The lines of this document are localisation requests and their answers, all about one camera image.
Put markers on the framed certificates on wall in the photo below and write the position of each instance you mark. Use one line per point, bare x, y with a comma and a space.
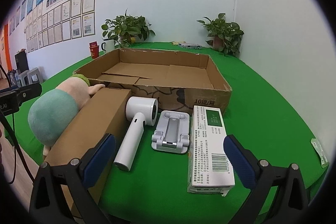
72, 19

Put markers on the large open cardboard tray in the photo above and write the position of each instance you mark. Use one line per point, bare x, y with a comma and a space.
179, 80

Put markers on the small packet at table edge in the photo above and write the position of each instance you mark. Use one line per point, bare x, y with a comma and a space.
320, 152

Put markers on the red cup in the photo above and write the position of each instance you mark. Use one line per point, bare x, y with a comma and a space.
94, 50

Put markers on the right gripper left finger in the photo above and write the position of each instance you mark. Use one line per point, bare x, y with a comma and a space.
48, 203

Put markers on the white enamel mug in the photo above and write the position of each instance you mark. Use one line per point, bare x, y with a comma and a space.
107, 46

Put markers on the pig plush toy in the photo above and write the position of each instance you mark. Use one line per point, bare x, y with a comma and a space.
52, 112

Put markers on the potted green plant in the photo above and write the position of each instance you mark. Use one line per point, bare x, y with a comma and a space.
125, 30
224, 37

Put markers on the white folding phone stand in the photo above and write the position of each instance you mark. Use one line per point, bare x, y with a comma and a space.
172, 132

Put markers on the grey plastic stool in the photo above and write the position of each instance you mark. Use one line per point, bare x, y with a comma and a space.
30, 77

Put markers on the black cabinet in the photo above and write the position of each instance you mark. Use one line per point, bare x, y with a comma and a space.
21, 61

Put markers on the white green medicine box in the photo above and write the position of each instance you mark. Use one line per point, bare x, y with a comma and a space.
209, 169

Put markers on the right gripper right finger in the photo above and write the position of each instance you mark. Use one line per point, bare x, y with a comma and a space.
259, 176

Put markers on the white handheld hair dryer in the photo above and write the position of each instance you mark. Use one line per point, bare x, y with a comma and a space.
141, 112

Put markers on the long brown cardboard box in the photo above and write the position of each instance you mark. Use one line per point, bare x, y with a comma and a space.
103, 113

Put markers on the left potted green plant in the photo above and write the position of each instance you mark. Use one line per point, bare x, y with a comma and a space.
125, 30

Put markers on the right potted green plant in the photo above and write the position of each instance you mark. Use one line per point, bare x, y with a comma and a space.
224, 37

